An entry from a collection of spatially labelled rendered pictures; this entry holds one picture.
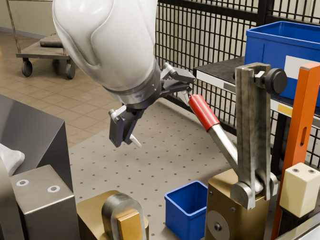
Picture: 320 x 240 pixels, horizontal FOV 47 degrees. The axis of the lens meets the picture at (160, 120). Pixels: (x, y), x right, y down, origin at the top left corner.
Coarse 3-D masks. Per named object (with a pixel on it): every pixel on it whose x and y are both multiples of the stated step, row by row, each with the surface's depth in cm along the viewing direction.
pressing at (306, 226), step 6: (312, 216) 50; (318, 216) 50; (306, 222) 49; (312, 222) 49; (318, 222) 49; (294, 228) 48; (300, 228) 48; (306, 228) 48; (312, 228) 48; (318, 228) 49; (282, 234) 48; (288, 234) 47; (294, 234) 47; (300, 234) 47; (306, 234) 48; (312, 234) 48; (318, 234) 48
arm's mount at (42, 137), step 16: (0, 96) 99; (0, 112) 96; (16, 112) 93; (32, 112) 91; (0, 128) 93; (16, 128) 90; (32, 128) 88; (48, 128) 86; (64, 128) 85; (16, 144) 88; (32, 144) 86; (48, 144) 83; (64, 144) 87; (32, 160) 83; (48, 160) 84; (64, 160) 88; (64, 176) 90
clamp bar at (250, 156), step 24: (240, 72) 41; (264, 72) 40; (240, 96) 42; (264, 96) 43; (240, 120) 43; (264, 120) 44; (240, 144) 44; (264, 144) 45; (240, 168) 45; (264, 168) 46; (264, 192) 47
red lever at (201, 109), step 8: (192, 96) 52; (200, 96) 51; (192, 104) 51; (200, 104) 50; (200, 112) 50; (208, 112) 50; (200, 120) 50; (208, 120) 49; (216, 120) 49; (208, 128) 49; (216, 128) 49; (216, 136) 49; (224, 136) 49; (224, 144) 48; (232, 144) 48; (224, 152) 48; (232, 152) 48; (232, 160) 47; (232, 168) 48; (256, 184) 46; (256, 192) 45
